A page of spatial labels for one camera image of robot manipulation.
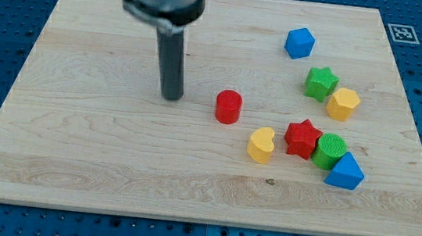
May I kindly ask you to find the red star block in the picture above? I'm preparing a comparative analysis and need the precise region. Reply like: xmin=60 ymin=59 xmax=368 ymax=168
xmin=284 ymin=119 xmax=324 ymax=160

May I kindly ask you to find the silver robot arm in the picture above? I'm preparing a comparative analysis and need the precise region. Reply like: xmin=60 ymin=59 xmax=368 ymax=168
xmin=122 ymin=0 xmax=206 ymax=101

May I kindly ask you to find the blue cube block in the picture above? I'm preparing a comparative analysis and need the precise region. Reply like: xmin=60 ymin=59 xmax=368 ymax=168
xmin=284 ymin=27 xmax=315 ymax=59

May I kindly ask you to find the blue triangle block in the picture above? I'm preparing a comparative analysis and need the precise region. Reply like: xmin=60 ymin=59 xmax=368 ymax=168
xmin=324 ymin=152 xmax=365 ymax=190

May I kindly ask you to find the green cylinder block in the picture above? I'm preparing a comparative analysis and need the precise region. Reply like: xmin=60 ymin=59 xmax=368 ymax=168
xmin=311 ymin=133 xmax=348 ymax=170

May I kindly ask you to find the yellow heart block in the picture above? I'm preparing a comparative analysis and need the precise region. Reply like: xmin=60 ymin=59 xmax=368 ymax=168
xmin=246 ymin=127 xmax=275 ymax=164

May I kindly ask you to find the white fiducial marker tag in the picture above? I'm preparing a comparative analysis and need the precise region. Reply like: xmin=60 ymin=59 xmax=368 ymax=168
xmin=388 ymin=23 xmax=420 ymax=45

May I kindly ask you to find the red cylinder block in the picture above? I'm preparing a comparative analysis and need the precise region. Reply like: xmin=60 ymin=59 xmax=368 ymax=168
xmin=215 ymin=90 xmax=243 ymax=125

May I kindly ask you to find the yellow hexagon block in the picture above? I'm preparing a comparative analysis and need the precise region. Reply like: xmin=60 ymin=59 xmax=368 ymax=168
xmin=326 ymin=88 xmax=361 ymax=122

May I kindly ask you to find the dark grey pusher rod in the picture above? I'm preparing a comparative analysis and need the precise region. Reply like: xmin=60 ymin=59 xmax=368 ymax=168
xmin=156 ymin=30 xmax=184 ymax=101

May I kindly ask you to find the wooden board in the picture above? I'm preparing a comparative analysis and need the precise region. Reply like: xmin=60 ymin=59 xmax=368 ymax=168
xmin=0 ymin=0 xmax=422 ymax=236

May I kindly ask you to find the green star block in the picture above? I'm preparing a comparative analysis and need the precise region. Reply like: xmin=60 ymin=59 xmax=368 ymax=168
xmin=304 ymin=67 xmax=339 ymax=102

